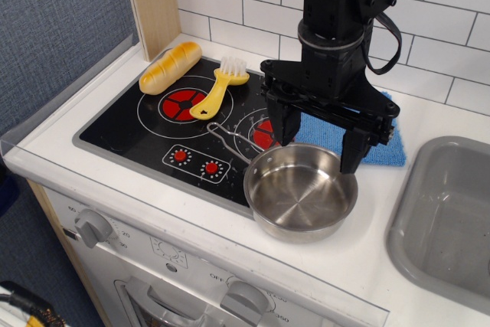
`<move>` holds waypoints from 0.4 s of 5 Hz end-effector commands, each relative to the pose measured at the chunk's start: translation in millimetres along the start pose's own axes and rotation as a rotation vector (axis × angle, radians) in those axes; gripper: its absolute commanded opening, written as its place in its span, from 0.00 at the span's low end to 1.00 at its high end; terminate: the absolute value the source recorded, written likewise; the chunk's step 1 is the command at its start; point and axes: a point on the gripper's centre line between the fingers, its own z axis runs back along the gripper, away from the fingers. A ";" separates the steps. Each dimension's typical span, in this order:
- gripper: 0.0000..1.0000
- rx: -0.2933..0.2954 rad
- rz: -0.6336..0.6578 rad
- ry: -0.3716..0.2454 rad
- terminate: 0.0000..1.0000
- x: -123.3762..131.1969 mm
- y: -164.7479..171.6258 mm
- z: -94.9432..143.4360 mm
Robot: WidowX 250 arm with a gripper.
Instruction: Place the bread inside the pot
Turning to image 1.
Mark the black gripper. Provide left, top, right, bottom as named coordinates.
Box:
left=260, top=26, right=400, bottom=175

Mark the yellow toy bread loaf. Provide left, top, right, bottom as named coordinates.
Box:
left=139, top=41, right=202, bottom=96

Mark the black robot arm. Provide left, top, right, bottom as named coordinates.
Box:
left=260, top=0, right=401, bottom=174

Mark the blue cloth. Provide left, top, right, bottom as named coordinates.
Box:
left=293, top=90, right=408, bottom=168

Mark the stainless steel pot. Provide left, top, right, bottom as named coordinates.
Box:
left=206, top=122, right=360, bottom=245

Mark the yellow dish brush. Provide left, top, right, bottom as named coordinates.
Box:
left=189, top=57, right=250, bottom=120

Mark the grey sink basin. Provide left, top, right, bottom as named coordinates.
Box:
left=387, top=136, right=489, bottom=314

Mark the black toy stovetop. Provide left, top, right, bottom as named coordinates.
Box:
left=73, top=57, right=277, bottom=217

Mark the grey right oven knob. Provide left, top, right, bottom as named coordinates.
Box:
left=220, top=281, right=270, bottom=326

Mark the grey oven knob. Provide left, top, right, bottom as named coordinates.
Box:
left=74, top=209, right=113, bottom=249
left=220, top=281, right=270, bottom=326

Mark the white toy oven front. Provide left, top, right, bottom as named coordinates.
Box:
left=45, top=190, right=388, bottom=326

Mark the grey left oven knob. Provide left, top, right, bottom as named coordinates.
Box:
left=74, top=209, right=113, bottom=249

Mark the wooden side post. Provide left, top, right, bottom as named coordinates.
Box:
left=130, top=0, right=181, bottom=61

